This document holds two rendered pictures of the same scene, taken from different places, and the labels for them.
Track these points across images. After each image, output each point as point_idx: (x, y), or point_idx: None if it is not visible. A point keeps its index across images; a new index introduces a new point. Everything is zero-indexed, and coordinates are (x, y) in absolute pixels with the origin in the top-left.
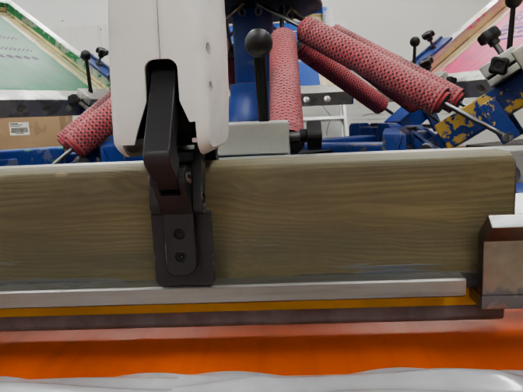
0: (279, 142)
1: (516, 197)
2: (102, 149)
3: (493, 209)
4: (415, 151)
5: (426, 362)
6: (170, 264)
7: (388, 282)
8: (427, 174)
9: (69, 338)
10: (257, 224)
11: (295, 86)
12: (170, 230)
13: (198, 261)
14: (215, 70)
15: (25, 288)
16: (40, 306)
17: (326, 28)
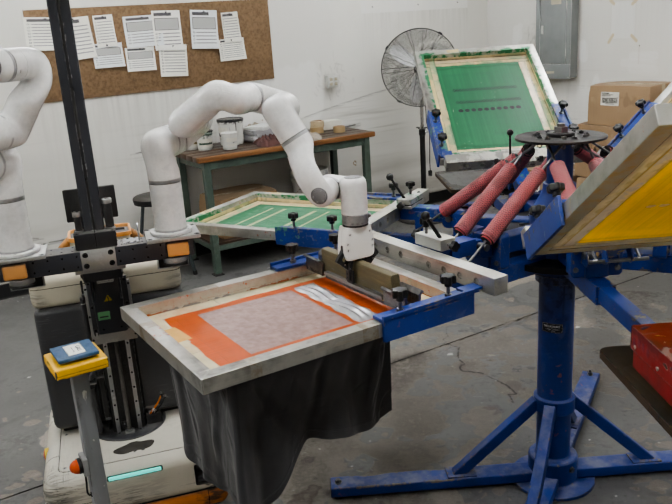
0: (438, 247)
1: (408, 285)
2: (453, 215)
3: (388, 285)
4: (463, 263)
5: (372, 309)
6: (346, 278)
7: (372, 293)
8: (380, 275)
9: (343, 287)
10: (361, 275)
11: (508, 210)
12: (346, 272)
13: (350, 279)
14: (352, 247)
15: (334, 275)
16: (335, 279)
17: (557, 171)
